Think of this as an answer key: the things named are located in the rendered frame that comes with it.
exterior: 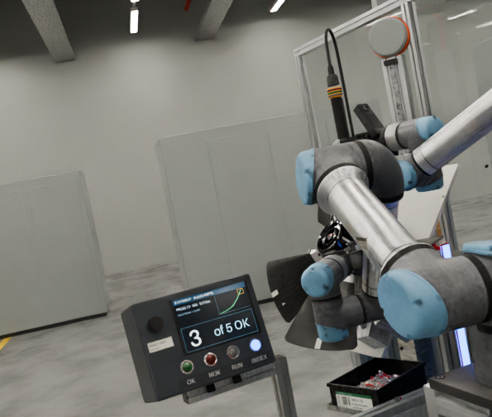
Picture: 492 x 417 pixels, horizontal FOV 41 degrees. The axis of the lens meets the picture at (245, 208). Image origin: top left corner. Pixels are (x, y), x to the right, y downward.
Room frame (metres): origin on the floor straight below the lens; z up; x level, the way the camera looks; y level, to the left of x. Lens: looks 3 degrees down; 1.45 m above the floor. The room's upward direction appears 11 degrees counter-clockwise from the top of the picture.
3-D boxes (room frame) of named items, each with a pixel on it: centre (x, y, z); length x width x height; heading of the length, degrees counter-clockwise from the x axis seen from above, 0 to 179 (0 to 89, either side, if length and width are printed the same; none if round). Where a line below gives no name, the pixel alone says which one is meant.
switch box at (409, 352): (2.32, -0.53, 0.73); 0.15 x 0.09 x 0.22; 116
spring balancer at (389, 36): (2.60, -0.68, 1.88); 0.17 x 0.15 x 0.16; 26
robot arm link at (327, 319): (1.60, -0.17, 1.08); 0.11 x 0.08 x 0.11; 103
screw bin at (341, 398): (1.72, -0.26, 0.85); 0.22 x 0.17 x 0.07; 132
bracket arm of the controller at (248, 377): (1.37, 0.09, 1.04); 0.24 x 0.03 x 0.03; 116
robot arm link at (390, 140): (1.81, -0.45, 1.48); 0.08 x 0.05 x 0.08; 126
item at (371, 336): (2.00, -0.31, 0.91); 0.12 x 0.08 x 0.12; 116
